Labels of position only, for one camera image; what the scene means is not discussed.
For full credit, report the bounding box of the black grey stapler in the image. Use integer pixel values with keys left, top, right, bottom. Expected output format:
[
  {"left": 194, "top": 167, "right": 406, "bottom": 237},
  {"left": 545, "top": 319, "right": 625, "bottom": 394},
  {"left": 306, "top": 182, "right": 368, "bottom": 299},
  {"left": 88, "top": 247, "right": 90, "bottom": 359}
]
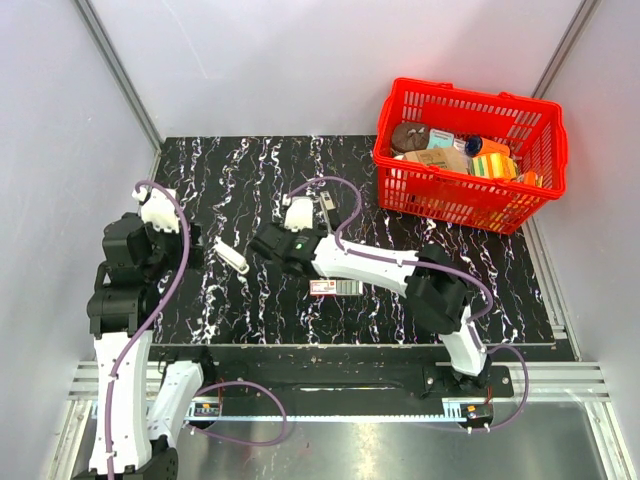
[{"left": 319, "top": 191, "right": 341, "bottom": 232}]

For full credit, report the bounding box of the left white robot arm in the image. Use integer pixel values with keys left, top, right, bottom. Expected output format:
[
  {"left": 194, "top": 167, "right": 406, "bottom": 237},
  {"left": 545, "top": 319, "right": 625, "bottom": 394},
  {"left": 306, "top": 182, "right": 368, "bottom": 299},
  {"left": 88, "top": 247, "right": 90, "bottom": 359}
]
[{"left": 77, "top": 213, "right": 217, "bottom": 479}]

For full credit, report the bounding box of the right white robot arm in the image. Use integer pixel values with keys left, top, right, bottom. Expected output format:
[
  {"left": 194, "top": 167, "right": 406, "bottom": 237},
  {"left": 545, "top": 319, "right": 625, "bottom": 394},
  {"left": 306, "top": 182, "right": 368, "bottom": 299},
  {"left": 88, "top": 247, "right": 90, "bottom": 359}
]
[{"left": 249, "top": 222, "right": 491, "bottom": 396}]

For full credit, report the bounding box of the staple box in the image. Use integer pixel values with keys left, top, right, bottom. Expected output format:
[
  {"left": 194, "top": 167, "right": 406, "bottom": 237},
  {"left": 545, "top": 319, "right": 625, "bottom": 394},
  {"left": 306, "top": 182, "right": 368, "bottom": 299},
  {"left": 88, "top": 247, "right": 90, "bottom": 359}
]
[{"left": 309, "top": 279, "right": 364, "bottom": 296}]

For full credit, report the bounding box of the brown round object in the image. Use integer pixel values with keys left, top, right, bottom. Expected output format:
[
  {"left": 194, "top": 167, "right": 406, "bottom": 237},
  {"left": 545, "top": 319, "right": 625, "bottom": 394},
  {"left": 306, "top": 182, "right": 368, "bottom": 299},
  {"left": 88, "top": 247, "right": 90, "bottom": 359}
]
[{"left": 391, "top": 122, "right": 429, "bottom": 156}]

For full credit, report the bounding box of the brown cardboard box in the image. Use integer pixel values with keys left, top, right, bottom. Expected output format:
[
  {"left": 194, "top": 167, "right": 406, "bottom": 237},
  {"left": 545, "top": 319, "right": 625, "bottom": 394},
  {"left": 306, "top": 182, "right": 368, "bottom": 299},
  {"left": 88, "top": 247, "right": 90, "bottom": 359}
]
[{"left": 403, "top": 147, "right": 469, "bottom": 174}]

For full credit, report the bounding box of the teal white card box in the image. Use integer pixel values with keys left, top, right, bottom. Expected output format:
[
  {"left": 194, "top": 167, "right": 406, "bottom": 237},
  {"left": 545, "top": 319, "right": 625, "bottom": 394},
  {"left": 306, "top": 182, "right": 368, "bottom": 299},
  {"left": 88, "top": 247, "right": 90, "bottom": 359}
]
[{"left": 427, "top": 128, "right": 455, "bottom": 149}]

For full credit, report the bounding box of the orange bottle blue cap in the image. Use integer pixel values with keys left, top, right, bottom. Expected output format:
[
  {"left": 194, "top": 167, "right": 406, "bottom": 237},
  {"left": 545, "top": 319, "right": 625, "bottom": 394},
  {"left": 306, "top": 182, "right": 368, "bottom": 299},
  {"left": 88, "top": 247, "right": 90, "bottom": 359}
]
[{"left": 465, "top": 135, "right": 511, "bottom": 157}]

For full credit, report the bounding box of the yellow green sponge pack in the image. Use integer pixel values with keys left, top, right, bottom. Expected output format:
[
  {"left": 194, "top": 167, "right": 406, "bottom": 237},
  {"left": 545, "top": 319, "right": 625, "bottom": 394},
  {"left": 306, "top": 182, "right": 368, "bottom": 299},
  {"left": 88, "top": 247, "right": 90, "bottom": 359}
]
[{"left": 470, "top": 153, "right": 519, "bottom": 180}]

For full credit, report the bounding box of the orange snack packet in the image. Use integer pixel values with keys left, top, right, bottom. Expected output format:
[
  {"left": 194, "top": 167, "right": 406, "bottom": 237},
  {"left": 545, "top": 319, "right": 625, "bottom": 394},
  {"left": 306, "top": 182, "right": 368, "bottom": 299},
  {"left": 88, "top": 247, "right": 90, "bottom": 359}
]
[{"left": 512, "top": 170, "right": 543, "bottom": 188}]

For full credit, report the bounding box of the red plastic basket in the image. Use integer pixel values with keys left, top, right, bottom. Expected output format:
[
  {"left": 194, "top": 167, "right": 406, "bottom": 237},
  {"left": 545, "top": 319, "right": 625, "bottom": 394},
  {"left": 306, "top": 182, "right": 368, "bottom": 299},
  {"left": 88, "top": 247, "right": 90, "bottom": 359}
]
[{"left": 373, "top": 78, "right": 569, "bottom": 234}]

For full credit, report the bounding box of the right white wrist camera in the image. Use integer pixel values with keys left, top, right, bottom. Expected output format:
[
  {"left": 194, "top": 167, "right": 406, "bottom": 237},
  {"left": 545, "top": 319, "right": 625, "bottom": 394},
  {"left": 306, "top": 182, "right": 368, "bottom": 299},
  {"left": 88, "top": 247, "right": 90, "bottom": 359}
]
[{"left": 283, "top": 195, "right": 314, "bottom": 232}]

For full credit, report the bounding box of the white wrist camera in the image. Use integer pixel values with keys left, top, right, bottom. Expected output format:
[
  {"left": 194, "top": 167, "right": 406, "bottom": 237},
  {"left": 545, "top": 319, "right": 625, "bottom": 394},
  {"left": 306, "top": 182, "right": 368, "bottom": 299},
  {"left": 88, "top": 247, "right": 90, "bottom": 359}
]
[
  {"left": 132, "top": 186, "right": 180, "bottom": 234},
  {"left": 283, "top": 195, "right": 314, "bottom": 232}
]

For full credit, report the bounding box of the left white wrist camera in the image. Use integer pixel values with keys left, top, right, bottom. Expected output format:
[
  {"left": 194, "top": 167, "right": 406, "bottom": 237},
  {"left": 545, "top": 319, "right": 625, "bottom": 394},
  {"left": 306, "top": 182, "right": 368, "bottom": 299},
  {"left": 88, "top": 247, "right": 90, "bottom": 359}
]
[{"left": 132, "top": 186, "right": 180, "bottom": 234}]

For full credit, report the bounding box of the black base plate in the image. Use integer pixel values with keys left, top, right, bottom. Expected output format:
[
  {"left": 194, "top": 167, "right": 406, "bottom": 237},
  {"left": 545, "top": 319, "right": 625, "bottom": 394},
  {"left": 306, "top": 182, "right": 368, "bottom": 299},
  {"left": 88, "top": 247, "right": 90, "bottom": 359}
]
[{"left": 149, "top": 345, "right": 499, "bottom": 396}]

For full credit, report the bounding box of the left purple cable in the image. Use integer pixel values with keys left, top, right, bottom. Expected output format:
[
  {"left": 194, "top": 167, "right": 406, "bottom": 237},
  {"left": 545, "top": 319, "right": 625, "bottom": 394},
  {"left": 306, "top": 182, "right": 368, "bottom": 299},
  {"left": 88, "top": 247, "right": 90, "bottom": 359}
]
[{"left": 104, "top": 180, "right": 288, "bottom": 480}]

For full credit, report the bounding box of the purple cable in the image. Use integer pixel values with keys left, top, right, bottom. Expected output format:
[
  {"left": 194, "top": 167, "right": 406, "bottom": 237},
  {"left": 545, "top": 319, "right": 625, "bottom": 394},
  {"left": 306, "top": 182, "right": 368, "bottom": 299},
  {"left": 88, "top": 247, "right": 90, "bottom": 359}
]
[
  {"left": 104, "top": 180, "right": 288, "bottom": 480},
  {"left": 284, "top": 175, "right": 530, "bottom": 434}
]

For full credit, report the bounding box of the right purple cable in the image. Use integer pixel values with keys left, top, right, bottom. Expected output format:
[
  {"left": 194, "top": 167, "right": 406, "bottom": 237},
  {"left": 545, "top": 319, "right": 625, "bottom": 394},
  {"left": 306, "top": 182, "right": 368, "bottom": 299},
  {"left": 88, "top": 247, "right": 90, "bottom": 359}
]
[{"left": 284, "top": 175, "right": 530, "bottom": 434}]

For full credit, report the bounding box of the aluminium rail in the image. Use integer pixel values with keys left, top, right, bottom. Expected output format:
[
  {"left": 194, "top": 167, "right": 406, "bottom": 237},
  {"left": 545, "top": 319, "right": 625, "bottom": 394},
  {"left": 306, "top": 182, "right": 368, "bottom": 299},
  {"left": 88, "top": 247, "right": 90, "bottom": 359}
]
[{"left": 67, "top": 362, "right": 614, "bottom": 424}]

